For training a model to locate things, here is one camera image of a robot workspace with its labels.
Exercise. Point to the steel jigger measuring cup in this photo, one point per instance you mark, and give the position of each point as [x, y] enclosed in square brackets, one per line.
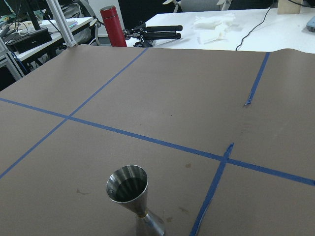
[128, 187]

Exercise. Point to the blue tape grid lines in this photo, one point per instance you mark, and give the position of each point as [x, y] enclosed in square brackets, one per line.
[226, 138]

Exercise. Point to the white crumpled tissue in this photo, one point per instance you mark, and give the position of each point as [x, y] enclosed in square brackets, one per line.
[215, 28]

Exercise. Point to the red thermos bottle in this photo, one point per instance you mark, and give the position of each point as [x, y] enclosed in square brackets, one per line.
[113, 26]

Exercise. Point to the grey office chair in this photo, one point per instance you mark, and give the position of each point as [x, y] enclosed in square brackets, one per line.
[199, 5]

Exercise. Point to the black speaker box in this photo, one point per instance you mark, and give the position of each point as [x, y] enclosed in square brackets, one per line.
[29, 41]

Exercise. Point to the wooden box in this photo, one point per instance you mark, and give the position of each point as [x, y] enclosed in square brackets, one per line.
[289, 6]

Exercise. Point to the black tripod handle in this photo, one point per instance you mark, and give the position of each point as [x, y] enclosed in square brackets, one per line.
[146, 34]

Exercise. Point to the aluminium camera frame post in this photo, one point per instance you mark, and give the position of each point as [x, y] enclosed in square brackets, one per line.
[62, 23]

